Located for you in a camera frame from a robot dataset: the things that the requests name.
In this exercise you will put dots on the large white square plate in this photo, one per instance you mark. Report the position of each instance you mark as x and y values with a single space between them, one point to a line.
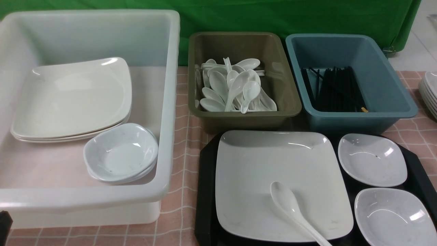
305 162

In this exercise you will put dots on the white ceramic soup spoon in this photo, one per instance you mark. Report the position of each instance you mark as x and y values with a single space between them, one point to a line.
285 200

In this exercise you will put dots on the black chopstick pair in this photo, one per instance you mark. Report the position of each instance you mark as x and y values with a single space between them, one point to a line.
338 89

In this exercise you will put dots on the white small bowl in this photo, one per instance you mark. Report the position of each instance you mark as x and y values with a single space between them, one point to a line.
393 217
372 160

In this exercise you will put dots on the pile of white soup spoons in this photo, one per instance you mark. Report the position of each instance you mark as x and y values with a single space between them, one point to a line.
231 87

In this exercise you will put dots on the olive green plastic bin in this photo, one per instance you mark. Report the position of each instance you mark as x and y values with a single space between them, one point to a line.
278 81

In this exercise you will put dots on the stack of small white bowls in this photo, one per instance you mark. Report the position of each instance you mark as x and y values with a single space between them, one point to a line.
121 155

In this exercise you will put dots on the pink checkered tablecloth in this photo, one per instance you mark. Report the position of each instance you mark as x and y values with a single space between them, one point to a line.
175 225

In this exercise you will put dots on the bundle of black chopsticks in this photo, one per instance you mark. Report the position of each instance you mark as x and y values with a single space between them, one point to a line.
336 99

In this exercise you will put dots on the large white plastic tub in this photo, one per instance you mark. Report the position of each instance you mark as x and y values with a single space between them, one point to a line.
48 185

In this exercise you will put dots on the blue plastic bin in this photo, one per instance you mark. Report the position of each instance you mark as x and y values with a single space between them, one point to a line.
346 84

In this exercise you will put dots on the stack of white square plates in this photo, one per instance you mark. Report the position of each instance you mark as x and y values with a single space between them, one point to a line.
68 101

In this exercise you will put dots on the green backdrop cloth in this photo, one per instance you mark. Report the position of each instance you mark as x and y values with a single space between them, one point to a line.
388 22

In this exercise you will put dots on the black serving tray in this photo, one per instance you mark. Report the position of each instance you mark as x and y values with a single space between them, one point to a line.
209 232

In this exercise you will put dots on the white plates stack at edge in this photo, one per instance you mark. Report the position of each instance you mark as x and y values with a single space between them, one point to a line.
428 91

